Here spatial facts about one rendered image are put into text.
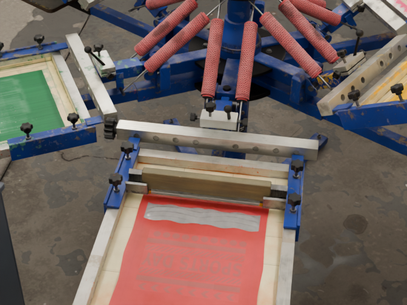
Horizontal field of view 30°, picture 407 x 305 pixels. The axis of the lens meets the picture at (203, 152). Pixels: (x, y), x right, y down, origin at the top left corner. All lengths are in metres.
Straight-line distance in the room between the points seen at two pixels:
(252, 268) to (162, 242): 0.29
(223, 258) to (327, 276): 1.33
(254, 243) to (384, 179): 1.86
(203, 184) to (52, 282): 1.32
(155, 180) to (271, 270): 0.47
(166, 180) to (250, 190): 0.26
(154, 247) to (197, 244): 0.13
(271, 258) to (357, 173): 1.87
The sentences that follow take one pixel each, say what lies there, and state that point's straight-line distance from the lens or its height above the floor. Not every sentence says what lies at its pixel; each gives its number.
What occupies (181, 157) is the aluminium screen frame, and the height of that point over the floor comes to 0.99.
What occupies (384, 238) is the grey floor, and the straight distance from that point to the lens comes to 3.77.
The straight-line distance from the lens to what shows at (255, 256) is 2.28.
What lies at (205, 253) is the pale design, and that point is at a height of 0.96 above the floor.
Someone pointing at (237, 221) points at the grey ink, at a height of 0.96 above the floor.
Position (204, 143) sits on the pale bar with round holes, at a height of 1.01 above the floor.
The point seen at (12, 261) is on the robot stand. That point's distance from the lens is 2.39.
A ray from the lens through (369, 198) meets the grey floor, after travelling 3.95.
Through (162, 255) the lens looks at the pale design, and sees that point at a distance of 2.27.
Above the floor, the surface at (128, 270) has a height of 0.96.
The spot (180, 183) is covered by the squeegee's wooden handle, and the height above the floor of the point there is 1.03.
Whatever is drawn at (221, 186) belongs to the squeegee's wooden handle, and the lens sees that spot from 2.37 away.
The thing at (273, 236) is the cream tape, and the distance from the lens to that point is 2.34.
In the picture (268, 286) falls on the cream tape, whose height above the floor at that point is 0.96.
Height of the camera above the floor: 2.63
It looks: 40 degrees down
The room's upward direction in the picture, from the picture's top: 1 degrees clockwise
